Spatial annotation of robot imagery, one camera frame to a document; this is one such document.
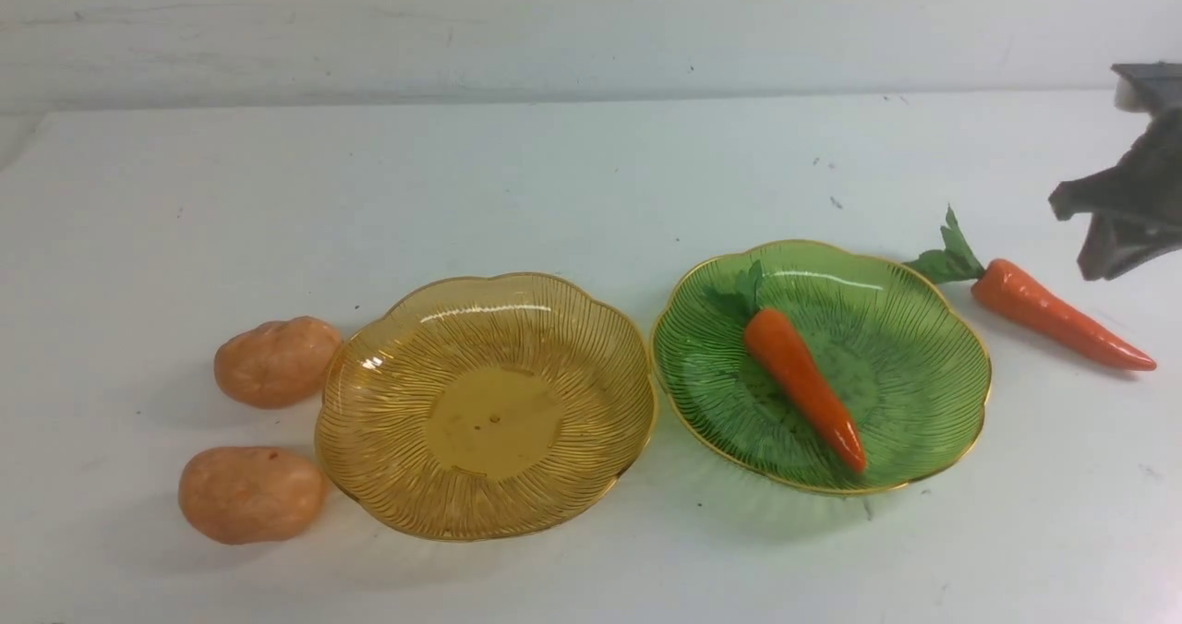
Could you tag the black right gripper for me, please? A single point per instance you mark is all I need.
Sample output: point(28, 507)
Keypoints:
point(1143, 185)

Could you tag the toy carrot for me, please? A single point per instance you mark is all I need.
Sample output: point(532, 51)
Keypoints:
point(1009, 292)
point(776, 344)

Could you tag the toy potato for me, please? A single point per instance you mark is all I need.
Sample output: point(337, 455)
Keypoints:
point(278, 363)
point(251, 495)

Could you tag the green ribbed plastic plate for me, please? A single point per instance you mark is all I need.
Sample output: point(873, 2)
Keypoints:
point(912, 373)

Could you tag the amber ribbed plastic plate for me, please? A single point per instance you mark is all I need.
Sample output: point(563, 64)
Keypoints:
point(483, 408)

